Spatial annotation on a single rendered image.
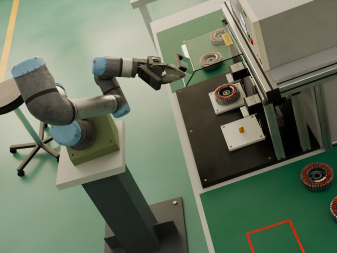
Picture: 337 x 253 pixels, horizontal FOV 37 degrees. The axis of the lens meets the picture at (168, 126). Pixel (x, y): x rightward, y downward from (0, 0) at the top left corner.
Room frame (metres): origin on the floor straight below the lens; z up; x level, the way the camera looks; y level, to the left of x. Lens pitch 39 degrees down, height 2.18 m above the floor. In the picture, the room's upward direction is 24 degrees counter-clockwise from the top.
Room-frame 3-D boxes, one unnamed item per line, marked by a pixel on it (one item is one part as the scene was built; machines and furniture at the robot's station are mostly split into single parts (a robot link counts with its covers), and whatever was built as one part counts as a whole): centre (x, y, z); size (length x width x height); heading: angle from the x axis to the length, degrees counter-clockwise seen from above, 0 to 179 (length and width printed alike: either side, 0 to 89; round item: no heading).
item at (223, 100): (1.73, -0.30, 0.80); 0.11 x 0.11 x 0.04
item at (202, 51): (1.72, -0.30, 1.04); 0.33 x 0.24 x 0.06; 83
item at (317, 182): (1.13, -0.41, 0.77); 0.11 x 0.11 x 0.04
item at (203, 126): (1.61, -0.30, 0.76); 0.64 x 0.47 x 0.02; 173
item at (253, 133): (1.49, -0.27, 0.78); 0.15 x 0.15 x 0.01; 83
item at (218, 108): (1.73, -0.30, 0.78); 0.15 x 0.15 x 0.01; 83
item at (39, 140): (3.03, 0.91, 0.28); 0.54 x 0.49 x 0.56; 83
